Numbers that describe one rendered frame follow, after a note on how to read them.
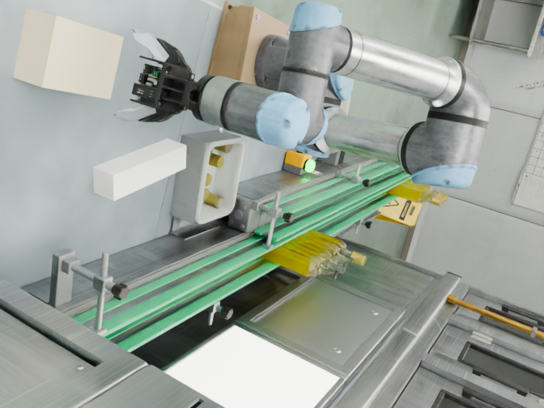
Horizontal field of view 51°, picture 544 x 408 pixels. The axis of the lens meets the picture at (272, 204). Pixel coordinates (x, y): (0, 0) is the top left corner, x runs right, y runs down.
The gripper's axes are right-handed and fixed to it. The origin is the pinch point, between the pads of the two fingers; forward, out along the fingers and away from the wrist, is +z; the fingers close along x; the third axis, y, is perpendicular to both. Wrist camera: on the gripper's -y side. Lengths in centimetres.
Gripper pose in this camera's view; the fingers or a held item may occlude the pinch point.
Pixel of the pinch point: (125, 73)
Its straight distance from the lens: 103.4
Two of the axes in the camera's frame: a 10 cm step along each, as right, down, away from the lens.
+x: -2.6, 9.5, 1.8
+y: -4.7, 0.4, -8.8
